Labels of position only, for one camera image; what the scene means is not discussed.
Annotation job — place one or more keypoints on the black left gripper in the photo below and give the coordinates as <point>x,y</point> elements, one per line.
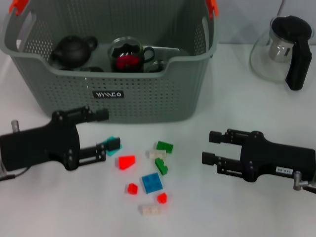
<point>37,145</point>

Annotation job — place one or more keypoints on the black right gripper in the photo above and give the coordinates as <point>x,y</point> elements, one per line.
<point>271,158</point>

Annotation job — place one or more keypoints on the teal building block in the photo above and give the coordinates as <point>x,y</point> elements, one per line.
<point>116,152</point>

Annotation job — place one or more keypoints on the orange-red slope building block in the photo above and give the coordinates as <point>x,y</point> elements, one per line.
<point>126,162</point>

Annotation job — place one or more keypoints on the glass teacup black base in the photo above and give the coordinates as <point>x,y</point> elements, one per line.
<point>93,69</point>
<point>116,49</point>
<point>156,66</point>

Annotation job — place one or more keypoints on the small red building block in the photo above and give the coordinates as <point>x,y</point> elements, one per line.
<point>132,189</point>
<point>162,198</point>

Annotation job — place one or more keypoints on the dark red curved block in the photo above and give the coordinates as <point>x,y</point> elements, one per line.
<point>127,63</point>

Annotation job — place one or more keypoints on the blue square building block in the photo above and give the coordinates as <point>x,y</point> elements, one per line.
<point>151,184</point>

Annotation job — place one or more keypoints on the silver right elbow connector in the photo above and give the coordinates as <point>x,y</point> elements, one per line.
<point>297,181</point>

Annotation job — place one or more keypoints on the grey perforated storage bin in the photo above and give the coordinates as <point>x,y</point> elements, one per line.
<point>148,98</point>

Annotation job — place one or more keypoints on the green building brick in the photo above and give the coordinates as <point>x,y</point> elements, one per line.
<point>164,146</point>
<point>161,168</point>

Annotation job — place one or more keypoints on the white building brick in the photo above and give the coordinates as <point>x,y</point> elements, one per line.
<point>158,154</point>
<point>150,210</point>

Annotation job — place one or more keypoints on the black clay teapot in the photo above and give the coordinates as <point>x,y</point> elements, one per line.
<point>74,51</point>

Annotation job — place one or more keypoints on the silver left connector plug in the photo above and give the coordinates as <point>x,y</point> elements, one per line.
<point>15,126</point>

